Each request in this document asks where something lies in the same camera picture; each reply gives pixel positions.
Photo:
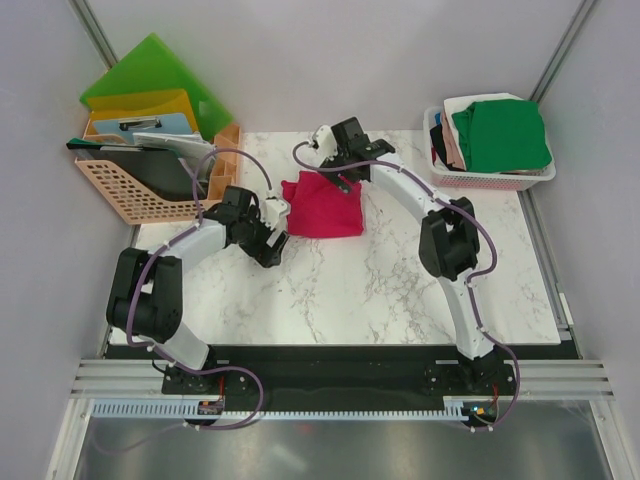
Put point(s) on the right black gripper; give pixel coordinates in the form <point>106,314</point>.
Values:
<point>342,185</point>

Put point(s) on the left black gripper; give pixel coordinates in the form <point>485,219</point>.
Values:
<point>266,256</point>

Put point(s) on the pink red t shirt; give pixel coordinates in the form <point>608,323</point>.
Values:
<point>320,210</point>

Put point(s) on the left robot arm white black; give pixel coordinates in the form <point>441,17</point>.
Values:
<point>146,297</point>

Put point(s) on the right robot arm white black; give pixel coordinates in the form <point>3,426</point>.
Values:
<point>448,244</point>

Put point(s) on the white paper documents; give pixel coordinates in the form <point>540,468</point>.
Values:
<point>190,149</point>

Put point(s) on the black t shirt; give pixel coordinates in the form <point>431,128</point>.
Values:
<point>438,144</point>

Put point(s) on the black folder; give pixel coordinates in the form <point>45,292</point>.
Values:
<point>159,169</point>

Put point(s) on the beige t shirt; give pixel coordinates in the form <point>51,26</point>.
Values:
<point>454,158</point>

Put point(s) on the white plastic laundry basket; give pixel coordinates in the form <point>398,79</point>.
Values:
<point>441,176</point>

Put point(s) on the blue clipboard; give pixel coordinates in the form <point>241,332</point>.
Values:
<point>173,123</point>

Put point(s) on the white t shirt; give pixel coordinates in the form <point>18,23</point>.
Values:
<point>504,97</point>

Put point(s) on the peach perforated file organizer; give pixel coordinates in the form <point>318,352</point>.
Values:
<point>136,204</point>

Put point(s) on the yellow plastic folder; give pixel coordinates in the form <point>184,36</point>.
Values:
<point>143,104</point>

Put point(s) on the green t shirt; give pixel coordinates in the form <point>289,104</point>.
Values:
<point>502,136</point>

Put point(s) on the green plastic folder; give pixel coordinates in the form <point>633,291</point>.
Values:
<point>152,66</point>

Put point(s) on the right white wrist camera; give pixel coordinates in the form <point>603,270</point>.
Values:
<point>323,142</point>

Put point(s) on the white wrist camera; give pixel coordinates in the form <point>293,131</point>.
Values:
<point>273,211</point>
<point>323,142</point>

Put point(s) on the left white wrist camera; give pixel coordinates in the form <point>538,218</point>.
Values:
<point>273,211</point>

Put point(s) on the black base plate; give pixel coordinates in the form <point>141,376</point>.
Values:
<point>344,379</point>

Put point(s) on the left aluminium corner post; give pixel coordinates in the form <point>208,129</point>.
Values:
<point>91,25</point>

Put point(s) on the aluminium corner post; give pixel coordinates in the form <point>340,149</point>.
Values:
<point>91,25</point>
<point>580,19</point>

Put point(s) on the right aluminium corner post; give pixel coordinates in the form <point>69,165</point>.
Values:
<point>580,19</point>

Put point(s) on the white slotted cable duct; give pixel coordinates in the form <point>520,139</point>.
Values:
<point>191,409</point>

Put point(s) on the aluminium frame rail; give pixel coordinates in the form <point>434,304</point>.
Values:
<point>540,379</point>

